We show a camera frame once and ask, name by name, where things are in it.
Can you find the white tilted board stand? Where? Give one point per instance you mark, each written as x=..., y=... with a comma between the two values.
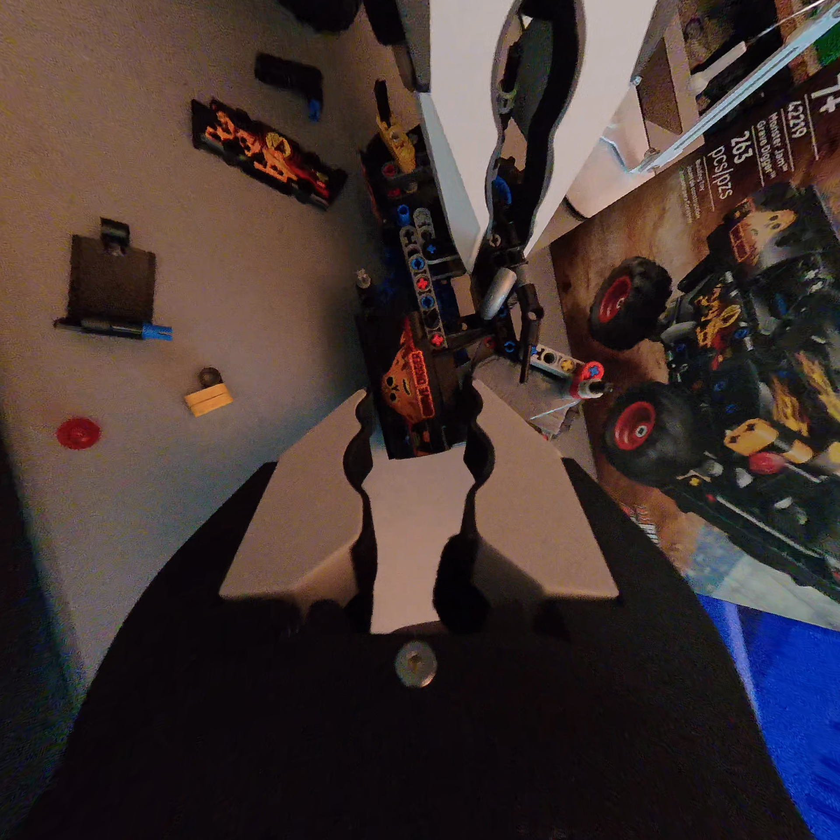
x=590, y=190

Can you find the toy set cardboard box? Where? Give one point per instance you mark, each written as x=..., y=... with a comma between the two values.
x=623, y=223

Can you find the red round disc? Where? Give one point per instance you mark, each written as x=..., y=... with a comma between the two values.
x=79, y=433

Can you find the black beam with blue pin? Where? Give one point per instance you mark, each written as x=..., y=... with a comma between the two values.
x=289, y=73

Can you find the blue plastic item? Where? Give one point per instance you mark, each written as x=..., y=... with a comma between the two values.
x=787, y=689

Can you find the black orange print side panel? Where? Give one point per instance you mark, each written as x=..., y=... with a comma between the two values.
x=262, y=148

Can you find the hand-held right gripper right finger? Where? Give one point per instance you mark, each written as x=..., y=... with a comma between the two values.
x=544, y=525

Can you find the toy brick monster truck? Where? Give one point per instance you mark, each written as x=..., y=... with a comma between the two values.
x=426, y=289

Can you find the white tethered stylus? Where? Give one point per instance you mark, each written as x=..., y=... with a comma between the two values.
x=715, y=69

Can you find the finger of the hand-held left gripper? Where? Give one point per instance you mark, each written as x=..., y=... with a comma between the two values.
x=604, y=65
x=459, y=98

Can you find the yellow brick with grey pin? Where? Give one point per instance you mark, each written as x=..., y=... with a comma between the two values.
x=208, y=397

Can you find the green bin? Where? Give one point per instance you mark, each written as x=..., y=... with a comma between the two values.
x=828, y=46

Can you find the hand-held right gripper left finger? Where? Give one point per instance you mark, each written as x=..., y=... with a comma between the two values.
x=289, y=525

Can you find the black square panel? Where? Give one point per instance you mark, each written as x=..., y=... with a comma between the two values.
x=111, y=282

